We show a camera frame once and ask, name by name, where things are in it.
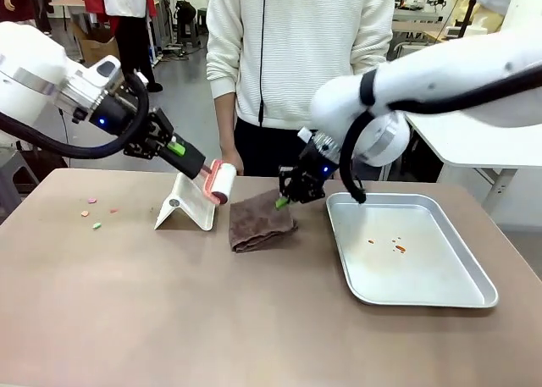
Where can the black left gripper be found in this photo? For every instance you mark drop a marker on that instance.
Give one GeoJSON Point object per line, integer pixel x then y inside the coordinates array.
{"type": "Point", "coordinates": [111, 114]}

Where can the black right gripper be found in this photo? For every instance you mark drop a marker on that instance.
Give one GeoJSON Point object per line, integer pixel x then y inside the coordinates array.
{"type": "Point", "coordinates": [317, 164]}

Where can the brown towel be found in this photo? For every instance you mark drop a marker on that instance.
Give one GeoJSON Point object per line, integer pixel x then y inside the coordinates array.
{"type": "Point", "coordinates": [258, 222]}

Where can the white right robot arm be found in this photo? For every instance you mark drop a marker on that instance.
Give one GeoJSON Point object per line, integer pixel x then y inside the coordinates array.
{"type": "Point", "coordinates": [444, 73]}

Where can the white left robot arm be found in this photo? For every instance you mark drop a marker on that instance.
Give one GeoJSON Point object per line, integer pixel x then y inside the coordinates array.
{"type": "Point", "coordinates": [25, 65]}

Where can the person's right forearm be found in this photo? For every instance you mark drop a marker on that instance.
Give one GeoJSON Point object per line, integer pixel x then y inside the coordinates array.
{"type": "Point", "coordinates": [224, 122]}

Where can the person's right hand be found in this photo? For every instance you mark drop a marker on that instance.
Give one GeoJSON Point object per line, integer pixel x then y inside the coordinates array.
{"type": "Point", "coordinates": [233, 161]}

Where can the white lint roller stand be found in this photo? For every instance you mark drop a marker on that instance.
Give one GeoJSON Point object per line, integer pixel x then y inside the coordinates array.
{"type": "Point", "coordinates": [190, 200]}

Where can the cardboard box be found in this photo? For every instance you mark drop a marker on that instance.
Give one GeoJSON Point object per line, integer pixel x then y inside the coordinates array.
{"type": "Point", "coordinates": [97, 46]}

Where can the background person red white top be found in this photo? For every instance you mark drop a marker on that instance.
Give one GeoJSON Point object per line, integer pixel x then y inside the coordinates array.
{"type": "Point", "coordinates": [127, 23]}

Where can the black stool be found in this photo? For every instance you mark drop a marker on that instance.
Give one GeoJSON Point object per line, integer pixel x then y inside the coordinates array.
{"type": "Point", "coordinates": [186, 18]}

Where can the gray plastic stool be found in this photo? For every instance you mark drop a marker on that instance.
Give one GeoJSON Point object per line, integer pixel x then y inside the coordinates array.
{"type": "Point", "coordinates": [202, 20]}

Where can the metal baking tray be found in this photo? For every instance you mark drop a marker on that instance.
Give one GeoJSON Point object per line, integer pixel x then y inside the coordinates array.
{"type": "Point", "coordinates": [406, 272]}

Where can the gray metal stool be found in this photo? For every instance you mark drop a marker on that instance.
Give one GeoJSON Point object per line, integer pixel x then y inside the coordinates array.
{"type": "Point", "coordinates": [12, 171]}

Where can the person in white sweater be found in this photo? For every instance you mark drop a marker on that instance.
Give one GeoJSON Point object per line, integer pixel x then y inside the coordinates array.
{"type": "Point", "coordinates": [296, 44]}

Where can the background wooden table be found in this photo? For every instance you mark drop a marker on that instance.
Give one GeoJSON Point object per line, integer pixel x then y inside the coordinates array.
{"type": "Point", "coordinates": [70, 3]}

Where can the white side table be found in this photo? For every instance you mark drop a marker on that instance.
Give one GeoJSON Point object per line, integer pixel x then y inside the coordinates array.
{"type": "Point", "coordinates": [474, 145]}

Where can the background workbench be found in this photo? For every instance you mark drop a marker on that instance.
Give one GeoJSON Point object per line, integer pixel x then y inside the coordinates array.
{"type": "Point", "coordinates": [417, 23]}

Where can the cream clothed mannequin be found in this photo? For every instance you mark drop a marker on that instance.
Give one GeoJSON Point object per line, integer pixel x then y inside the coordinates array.
{"type": "Point", "coordinates": [478, 6]}

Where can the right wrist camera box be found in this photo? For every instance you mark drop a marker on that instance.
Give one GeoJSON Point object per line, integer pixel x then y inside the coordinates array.
{"type": "Point", "coordinates": [305, 134]}

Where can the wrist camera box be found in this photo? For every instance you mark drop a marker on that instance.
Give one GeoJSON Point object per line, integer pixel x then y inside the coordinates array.
{"type": "Point", "coordinates": [305, 134]}
{"type": "Point", "coordinates": [106, 68]}

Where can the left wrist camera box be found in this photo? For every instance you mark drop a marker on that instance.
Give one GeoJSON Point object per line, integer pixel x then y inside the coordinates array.
{"type": "Point", "coordinates": [106, 68]}

